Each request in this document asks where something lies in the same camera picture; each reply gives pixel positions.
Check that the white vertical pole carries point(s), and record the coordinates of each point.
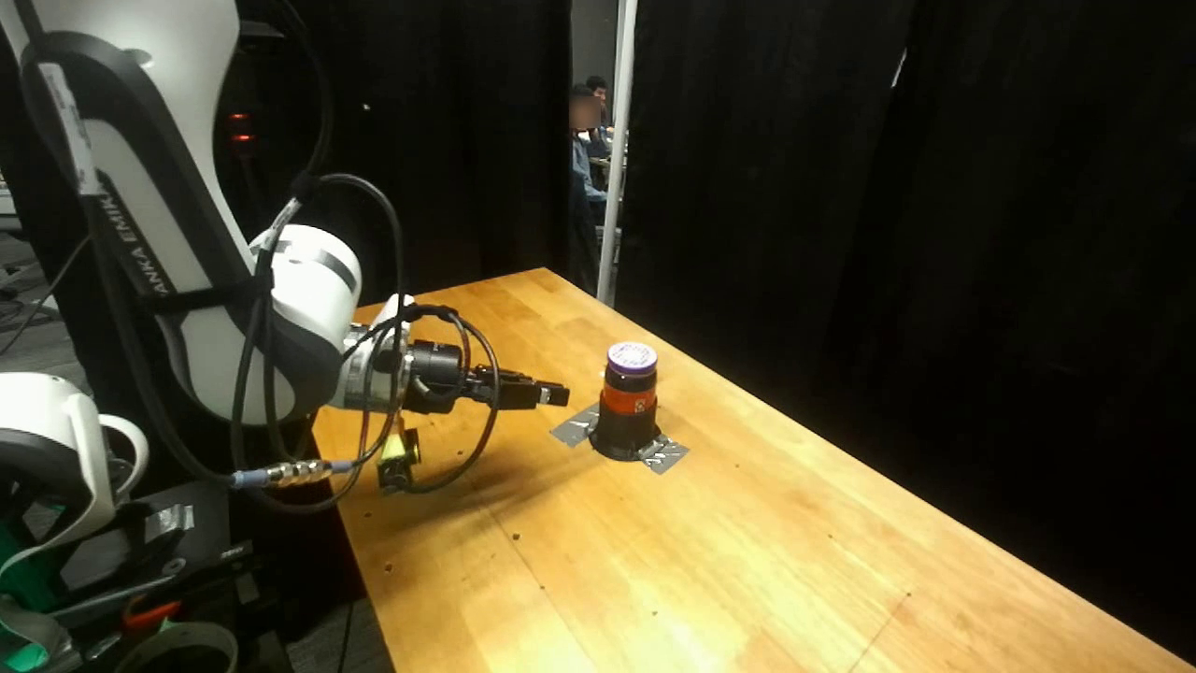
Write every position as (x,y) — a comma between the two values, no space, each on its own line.
(618,151)

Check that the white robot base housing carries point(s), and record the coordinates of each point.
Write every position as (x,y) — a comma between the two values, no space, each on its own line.
(54,434)

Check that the orange handled clamp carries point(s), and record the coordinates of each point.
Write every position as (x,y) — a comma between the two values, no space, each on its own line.
(141,620)

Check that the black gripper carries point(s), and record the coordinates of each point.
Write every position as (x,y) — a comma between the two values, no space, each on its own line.
(440,374)

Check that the black curtain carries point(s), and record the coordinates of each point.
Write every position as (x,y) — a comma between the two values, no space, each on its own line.
(957,236)

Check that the yellow black wrist camera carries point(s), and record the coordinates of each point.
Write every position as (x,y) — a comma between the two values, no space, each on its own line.
(399,461)

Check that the person in background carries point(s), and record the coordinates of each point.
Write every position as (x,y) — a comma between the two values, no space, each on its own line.
(589,197)

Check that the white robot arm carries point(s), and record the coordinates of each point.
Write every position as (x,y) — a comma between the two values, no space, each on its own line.
(260,328)

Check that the tape roll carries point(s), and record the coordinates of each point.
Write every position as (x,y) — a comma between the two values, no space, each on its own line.
(186,648)

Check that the grey tape under cup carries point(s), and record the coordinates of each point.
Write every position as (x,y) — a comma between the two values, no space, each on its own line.
(661,455)

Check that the dark upside-down cup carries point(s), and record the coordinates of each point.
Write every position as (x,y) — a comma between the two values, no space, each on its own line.
(627,402)

